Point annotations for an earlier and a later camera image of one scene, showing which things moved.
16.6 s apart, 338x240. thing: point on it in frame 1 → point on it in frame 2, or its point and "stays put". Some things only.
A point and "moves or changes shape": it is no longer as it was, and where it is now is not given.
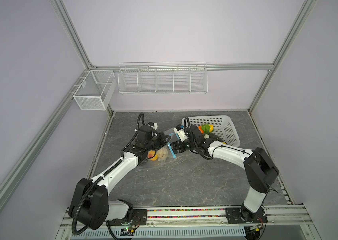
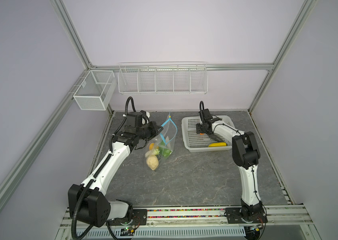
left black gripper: x=161 y=136 → x=153 y=126
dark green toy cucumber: x=215 y=137 stays put
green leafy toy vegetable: x=206 y=128 moves or changes shape
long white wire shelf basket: x=187 y=77 stays put
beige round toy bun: x=162 y=153 → x=152 y=161
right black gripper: x=179 y=143 → x=198 y=128
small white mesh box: x=96 y=90 stays put
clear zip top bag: x=170 y=147 moves or changes shape
